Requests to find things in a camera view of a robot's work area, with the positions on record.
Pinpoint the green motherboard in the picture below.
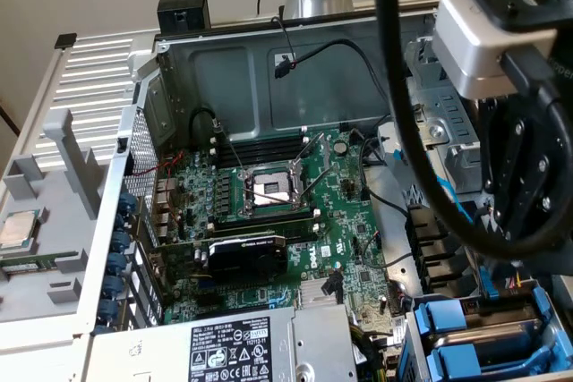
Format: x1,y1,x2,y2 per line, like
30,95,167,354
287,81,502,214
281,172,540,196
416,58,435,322
151,126,411,347

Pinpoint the open metal PC case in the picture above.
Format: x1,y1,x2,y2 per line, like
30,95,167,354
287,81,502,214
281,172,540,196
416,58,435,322
73,0,573,382

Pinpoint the perforated metal drive cage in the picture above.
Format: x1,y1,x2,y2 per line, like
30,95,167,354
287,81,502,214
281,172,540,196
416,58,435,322
375,35,487,204

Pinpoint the grey plastic parts rack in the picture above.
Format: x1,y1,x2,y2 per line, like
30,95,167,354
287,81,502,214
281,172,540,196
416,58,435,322
0,108,109,325

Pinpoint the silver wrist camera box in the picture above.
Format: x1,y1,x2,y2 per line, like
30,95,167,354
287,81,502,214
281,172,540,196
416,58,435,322
432,0,559,101

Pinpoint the black wire with plug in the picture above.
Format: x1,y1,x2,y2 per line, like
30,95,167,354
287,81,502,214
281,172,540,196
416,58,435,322
272,38,395,110

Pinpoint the sleeved power cable bundle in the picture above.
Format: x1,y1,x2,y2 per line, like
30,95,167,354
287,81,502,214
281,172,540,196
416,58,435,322
348,317,406,382

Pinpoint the thin metal locking lever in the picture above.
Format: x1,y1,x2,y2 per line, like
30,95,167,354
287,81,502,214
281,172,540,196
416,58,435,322
213,118,246,174
248,187,300,208

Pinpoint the green RAM stick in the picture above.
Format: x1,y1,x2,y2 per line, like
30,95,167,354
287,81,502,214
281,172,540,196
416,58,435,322
0,252,78,274

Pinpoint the hard drive in blue caddy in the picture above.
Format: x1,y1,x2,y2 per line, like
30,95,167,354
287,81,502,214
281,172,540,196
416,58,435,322
398,278,573,382

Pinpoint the black RAM slot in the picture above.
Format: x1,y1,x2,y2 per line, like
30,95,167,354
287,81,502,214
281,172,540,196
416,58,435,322
210,215,320,233
210,134,311,151
208,208,321,227
210,127,311,144
286,228,320,244
210,222,321,240
217,149,310,167
214,142,310,159

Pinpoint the CPU socket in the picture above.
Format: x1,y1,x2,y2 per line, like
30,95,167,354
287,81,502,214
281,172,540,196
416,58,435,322
235,161,315,218

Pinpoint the black ribbed plastic bracket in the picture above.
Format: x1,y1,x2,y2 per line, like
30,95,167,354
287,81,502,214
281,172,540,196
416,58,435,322
404,203,476,299

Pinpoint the silver CPU chip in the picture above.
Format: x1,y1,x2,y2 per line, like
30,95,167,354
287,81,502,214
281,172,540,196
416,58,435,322
0,210,40,251

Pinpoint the silver chipset heatsink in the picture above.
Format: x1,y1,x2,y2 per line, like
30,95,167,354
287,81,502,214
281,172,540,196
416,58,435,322
298,281,338,310

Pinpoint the black graphics card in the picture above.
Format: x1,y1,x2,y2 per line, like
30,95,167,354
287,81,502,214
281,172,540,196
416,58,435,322
150,232,290,287

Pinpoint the thin black wire red end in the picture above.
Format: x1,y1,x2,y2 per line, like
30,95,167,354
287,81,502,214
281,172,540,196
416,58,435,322
359,230,382,267

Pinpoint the blue SATA wire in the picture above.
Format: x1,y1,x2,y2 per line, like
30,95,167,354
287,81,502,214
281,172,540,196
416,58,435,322
383,147,453,191
456,202,500,301

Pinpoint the black plastic block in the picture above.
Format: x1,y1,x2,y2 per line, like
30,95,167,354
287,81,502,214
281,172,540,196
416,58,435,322
157,0,211,37

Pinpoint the black looped wire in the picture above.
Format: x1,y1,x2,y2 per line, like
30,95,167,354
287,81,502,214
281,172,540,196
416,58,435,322
189,106,225,144

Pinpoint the grey power supply unit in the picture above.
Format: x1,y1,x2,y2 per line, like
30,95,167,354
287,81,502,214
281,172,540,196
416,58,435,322
88,303,359,382

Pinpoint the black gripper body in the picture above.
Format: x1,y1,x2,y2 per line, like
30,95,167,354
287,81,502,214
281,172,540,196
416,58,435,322
476,32,573,141

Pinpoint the metal socket cover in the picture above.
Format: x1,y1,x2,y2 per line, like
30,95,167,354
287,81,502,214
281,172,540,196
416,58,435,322
290,131,333,186

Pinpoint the multicoloured SATA power wire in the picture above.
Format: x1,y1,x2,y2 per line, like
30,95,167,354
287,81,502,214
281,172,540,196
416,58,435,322
503,265,527,290

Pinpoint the thick black camera cable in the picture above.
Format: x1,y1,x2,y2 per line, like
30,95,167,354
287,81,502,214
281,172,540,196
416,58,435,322
372,0,573,262

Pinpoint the black table cable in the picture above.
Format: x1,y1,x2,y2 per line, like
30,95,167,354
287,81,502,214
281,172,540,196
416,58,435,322
0,109,20,141

